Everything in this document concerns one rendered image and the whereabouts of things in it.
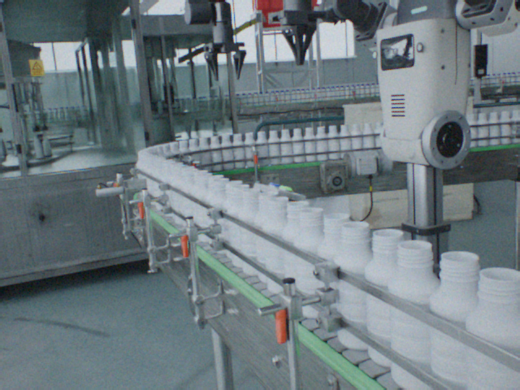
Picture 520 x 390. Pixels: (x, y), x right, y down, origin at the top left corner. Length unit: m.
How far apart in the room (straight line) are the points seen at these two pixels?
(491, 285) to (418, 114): 0.99
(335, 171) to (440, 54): 1.18
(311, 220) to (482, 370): 0.35
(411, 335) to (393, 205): 4.63
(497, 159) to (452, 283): 2.41
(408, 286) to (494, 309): 0.11
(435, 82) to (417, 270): 0.91
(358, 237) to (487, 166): 2.28
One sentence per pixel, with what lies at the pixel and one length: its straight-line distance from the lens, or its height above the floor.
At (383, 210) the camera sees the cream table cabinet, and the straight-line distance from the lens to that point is 5.20.
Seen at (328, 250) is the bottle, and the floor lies 1.12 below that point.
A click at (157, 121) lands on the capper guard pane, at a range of 6.15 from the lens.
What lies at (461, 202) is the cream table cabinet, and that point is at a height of 0.17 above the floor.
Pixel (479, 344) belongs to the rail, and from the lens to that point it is 0.53.
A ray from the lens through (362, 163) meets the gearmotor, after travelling 2.51.
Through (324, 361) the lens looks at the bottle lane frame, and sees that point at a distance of 0.76.
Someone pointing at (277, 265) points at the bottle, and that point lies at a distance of 0.91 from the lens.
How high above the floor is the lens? 1.34
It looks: 11 degrees down
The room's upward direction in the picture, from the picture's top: 4 degrees counter-clockwise
